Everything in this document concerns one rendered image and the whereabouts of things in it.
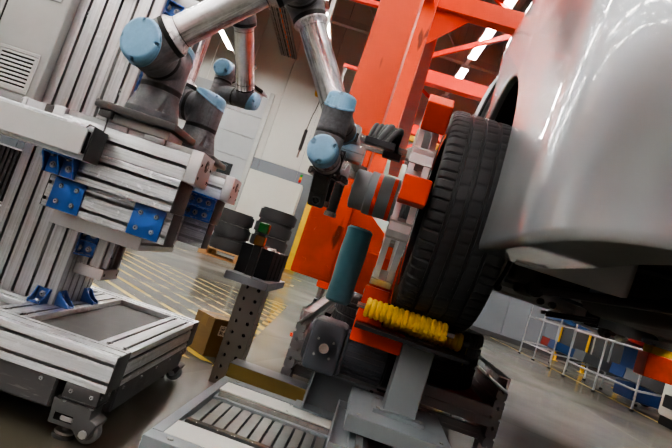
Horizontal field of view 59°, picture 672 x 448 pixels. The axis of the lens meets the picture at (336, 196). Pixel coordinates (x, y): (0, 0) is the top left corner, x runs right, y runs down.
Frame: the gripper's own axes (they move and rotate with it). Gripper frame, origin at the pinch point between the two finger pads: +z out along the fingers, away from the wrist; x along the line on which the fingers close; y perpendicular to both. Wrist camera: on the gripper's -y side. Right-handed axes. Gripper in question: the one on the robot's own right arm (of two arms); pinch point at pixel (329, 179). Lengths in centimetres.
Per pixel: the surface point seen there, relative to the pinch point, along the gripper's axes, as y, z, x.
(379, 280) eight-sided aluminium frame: -23.3, 4.1, -23.1
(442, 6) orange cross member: 179, 249, -10
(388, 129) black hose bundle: 19.2, -1.9, -12.0
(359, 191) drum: 0.7, 10.7, -8.9
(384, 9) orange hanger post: 79, 54, 7
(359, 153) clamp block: 9.7, -2.5, -6.2
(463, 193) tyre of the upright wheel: 5.5, -16.0, -36.6
